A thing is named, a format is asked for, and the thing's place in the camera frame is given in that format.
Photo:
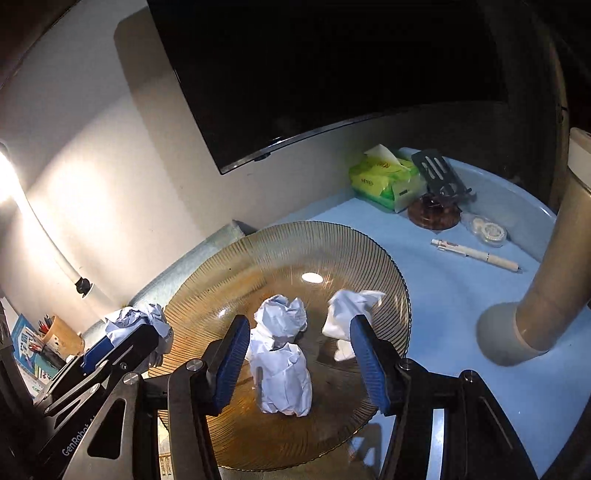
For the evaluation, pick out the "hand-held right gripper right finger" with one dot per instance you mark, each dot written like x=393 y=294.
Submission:
x=369 y=364

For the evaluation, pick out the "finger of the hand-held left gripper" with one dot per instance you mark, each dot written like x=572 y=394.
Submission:
x=78 y=392
x=129 y=346

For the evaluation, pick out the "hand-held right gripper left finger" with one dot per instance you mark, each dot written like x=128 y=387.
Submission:
x=231 y=364

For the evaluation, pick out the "lined paper ball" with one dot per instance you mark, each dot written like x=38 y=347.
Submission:
x=138 y=318

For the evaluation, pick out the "white paper ball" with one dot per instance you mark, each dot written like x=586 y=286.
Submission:
x=281 y=378
x=344 y=314
x=281 y=316

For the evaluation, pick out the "amber ribbed glass plate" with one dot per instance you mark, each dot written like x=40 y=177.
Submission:
x=286 y=258

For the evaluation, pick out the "black mesh pen holder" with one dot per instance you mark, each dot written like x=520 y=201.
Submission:
x=51 y=357

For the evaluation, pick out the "beige round pen holder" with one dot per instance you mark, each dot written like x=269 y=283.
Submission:
x=64 y=339

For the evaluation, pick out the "bundle of red pens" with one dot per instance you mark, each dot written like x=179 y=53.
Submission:
x=37 y=345

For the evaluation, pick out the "stack of books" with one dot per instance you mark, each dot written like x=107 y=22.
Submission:
x=25 y=344

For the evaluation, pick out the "white mechanical pencil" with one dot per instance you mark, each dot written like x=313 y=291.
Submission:
x=475 y=254

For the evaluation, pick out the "brown round dish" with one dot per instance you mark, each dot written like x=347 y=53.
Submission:
x=434 y=214

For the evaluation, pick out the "clear correction tape dispenser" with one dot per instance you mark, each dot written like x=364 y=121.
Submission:
x=490 y=230

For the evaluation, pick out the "green tissue pack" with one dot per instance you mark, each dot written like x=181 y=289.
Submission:
x=378 y=182

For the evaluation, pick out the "black phone stand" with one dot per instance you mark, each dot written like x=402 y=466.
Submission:
x=436 y=173

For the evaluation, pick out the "black flat screen television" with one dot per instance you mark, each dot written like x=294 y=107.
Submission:
x=323 y=69

